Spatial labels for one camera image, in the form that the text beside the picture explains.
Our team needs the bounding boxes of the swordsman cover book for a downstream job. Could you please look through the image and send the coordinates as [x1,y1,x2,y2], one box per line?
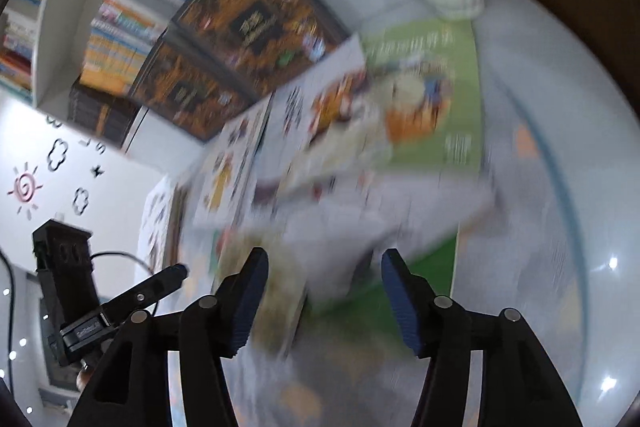
[247,171,495,305]

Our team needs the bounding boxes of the leaning book stack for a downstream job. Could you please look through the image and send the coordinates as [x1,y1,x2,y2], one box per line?
[136,176,186,273]

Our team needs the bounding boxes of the white book with cartoon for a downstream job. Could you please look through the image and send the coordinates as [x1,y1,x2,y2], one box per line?
[255,35,392,204]

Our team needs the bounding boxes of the dark ornate book left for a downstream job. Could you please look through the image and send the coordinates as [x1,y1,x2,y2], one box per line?
[128,30,257,143]

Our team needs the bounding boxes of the dark ornate book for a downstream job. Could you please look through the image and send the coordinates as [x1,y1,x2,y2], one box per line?
[128,30,257,143]
[174,0,348,98]

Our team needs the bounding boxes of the green cover book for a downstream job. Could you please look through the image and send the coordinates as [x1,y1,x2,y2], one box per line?
[360,20,484,176]

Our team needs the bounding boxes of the dark ornate book right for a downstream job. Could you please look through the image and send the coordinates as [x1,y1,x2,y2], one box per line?
[174,0,348,98]

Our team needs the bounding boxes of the black cable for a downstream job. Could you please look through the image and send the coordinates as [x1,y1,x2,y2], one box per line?
[0,248,154,360]

